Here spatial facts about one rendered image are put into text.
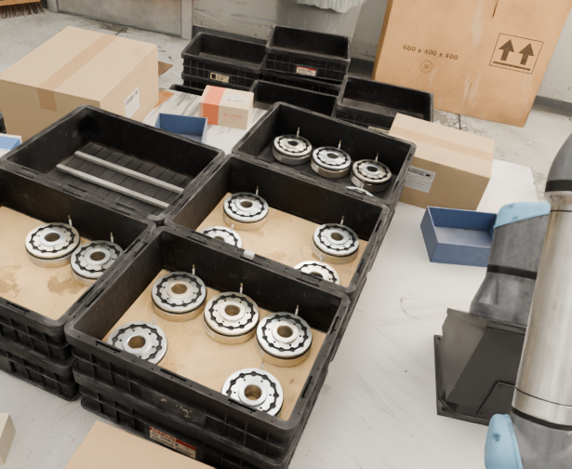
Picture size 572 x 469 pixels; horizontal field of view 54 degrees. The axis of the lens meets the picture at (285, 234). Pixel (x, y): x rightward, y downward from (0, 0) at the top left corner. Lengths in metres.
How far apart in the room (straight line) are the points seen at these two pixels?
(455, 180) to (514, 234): 0.54
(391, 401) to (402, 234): 0.54
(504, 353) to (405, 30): 2.93
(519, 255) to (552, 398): 0.42
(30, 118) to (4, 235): 0.53
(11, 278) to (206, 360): 0.42
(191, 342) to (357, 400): 0.36
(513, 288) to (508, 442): 0.41
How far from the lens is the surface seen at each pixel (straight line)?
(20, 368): 1.18
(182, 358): 1.03
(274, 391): 0.96
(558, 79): 4.24
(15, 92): 1.72
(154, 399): 0.97
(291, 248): 1.24
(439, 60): 3.82
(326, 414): 1.14
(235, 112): 1.84
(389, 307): 1.35
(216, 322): 1.04
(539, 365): 0.73
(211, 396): 0.87
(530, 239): 1.11
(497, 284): 1.11
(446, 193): 1.64
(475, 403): 1.19
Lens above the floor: 1.66
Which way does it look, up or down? 41 degrees down
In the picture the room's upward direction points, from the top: 9 degrees clockwise
